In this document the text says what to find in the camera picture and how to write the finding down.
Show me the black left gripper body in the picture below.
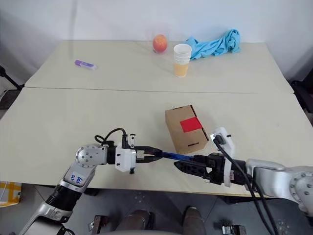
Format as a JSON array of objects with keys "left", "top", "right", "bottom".
[{"left": 121, "top": 133, "right": 147, "bottom": 163}]

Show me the blue pen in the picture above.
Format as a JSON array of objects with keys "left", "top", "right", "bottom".
[{"left": 160, "top": 151, "right": 195, "bottom": 161}]

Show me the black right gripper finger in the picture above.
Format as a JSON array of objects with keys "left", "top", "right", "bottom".
[
  {"left": 173, "top": 160, "right": 209, "bottom": 181},
  {"left": 189, "top": 154, "right": 211, "bottom": 165}
]

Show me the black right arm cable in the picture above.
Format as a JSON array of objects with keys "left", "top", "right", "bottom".
[{"left": 210, "top": 134, "right": 279, "bottom": 235}]

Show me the dark rounded shape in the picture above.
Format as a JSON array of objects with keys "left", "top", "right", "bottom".
[
  {"left": 123, "top": 209, "right": 154, "bottom": 235},
  {"left": 182, "top": 206, "right": 207, "bottom": 235}
]

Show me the light blue cloth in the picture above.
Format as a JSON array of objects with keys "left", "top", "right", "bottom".
[{"left": 184, "top": 28, "right": 242, "bottom": 61}]

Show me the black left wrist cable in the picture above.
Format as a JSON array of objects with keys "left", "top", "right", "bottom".
[{"left": 94, "top": 128, "right": 128, "bottom": 148}]

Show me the brown cardboard box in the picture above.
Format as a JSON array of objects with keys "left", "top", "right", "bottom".
[{"left": 165, "top": 104, "right": 210, "bottom": 155}]

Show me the orange peach fruit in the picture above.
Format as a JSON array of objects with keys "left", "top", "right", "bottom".
[{"left": 152, "top": 34, "right": 168, "bottom": 52}]

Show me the black table frame bar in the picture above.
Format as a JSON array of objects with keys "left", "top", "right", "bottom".
[
  {"left": 82, "top": 188, "right": 100, "bottom": 197},
  {"left": 224, "top": 193, "right": 269, "bottom": 204}
]

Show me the purple capped stick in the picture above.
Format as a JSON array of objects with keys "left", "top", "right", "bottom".
[{"left": 74, "top": 59, "right": 99, "bottom": 71}]

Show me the metal caster bracket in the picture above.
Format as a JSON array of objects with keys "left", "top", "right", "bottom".
[
  {"left": 91, "top": 214, "right": 109, "bottom": 235},
  {"left": 214, "top": 221, "right": 247, "bottom": 235}
]

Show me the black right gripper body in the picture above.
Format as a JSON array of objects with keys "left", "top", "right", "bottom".
[{"left": 204, "top": 152, "right": 225, "bottom": 186}]

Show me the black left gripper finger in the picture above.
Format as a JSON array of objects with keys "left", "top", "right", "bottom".
[
  {"left": 135, "top": 145, "right": 164, "bottom": 156},
  {"left": 135, "top": 155, "right": 162, "bottom": 165}
]

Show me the red tape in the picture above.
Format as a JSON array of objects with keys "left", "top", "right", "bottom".
[{"left": 180, "top": 117, "right": 203, "bottom": 133}]

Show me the orange paper cup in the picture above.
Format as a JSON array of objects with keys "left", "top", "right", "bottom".
[{"left": 173, "top": 62, "right": 190, "bottom": 78}]

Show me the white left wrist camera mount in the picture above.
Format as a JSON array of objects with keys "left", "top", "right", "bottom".
[{"left": 114, "top": 146, "right": 137, "bottom": 175}]

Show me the black stand leg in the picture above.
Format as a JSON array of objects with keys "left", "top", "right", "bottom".
[{"left": 0, "top": 65, "right": 25, "bottom": 92}]

